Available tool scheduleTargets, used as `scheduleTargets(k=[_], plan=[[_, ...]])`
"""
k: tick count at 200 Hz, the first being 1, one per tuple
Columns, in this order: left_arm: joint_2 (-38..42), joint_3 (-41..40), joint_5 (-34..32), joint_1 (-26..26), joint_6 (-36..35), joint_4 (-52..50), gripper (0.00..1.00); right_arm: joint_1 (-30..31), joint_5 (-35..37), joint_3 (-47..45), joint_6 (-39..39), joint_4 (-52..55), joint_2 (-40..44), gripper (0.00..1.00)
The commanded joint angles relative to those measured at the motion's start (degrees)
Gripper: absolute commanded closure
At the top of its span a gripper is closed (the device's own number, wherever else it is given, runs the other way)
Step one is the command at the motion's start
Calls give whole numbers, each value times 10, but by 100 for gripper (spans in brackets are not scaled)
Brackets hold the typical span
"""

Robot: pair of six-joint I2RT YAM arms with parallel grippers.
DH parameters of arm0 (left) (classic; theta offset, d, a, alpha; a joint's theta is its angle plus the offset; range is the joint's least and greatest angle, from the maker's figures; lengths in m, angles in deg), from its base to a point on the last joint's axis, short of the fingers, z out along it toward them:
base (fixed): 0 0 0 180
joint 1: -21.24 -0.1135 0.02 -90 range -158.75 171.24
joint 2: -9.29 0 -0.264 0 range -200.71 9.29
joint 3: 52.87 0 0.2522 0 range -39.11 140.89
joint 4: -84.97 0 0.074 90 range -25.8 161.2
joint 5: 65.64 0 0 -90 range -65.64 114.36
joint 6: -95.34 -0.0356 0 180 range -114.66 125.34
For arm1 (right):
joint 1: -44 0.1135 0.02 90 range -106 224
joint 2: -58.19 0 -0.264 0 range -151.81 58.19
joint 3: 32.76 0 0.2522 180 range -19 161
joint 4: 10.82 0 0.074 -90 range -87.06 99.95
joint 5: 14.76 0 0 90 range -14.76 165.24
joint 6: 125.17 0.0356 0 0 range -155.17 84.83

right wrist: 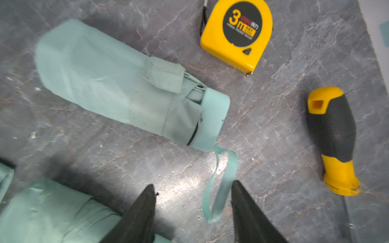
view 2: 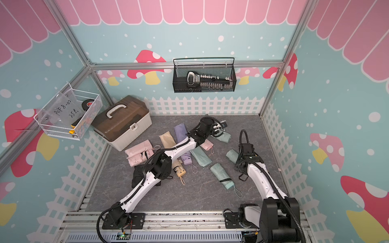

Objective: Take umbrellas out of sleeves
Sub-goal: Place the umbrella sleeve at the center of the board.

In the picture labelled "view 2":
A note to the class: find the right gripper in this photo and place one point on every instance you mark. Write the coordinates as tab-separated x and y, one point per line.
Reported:
237	164

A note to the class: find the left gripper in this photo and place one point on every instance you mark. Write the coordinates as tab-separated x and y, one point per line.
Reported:
214	132

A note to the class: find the purple sleeved umbrella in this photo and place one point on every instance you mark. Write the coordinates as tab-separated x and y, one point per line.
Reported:
181	132

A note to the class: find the mint sleeved umbrella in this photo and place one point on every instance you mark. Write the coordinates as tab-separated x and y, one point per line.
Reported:
201	157
223	137

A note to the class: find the beige sleeved umbrella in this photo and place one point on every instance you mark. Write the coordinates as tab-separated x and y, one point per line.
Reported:
167	140

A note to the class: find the light pink umbrella sleeve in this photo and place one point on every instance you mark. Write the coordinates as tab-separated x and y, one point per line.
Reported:
140	153

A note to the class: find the black umbrella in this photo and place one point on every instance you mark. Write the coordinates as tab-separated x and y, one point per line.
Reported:
138	175

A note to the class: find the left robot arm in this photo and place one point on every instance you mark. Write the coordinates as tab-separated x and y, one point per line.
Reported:
158	168

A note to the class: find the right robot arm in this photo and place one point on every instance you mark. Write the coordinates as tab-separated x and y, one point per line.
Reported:
277	220

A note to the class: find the pink sleeved umbrella rear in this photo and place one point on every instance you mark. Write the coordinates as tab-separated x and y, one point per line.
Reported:
208	146

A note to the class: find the socket set in basket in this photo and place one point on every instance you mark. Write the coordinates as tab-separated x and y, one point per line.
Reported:
206	82

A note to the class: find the brown white tool box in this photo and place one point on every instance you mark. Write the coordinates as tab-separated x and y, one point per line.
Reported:
122	123

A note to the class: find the black tape roll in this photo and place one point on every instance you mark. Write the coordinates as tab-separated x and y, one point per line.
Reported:
86	104

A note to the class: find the yellow black utility knife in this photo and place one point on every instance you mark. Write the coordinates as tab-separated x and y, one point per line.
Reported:
76	127

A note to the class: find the black wire wall basket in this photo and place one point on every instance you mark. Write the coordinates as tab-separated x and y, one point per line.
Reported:
218	66

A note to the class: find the clear plastic wall bin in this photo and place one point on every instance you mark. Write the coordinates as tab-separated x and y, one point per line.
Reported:
56	117

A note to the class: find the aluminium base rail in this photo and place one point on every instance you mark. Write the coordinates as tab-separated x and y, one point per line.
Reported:
158	227

